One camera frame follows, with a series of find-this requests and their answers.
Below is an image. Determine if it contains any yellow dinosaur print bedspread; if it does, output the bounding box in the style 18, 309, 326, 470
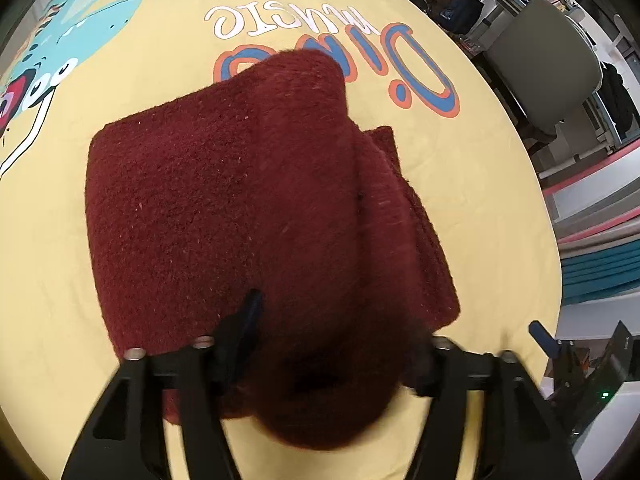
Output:
1, 0, 561, 479

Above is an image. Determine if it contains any grey chair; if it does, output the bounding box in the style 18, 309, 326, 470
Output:
482, 0, 603, 155

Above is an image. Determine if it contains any dark red knit sweater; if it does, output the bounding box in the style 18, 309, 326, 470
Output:
86, 50, 460, 450

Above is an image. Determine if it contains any dark bag on floor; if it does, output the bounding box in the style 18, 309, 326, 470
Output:
437, 0, 484, 35

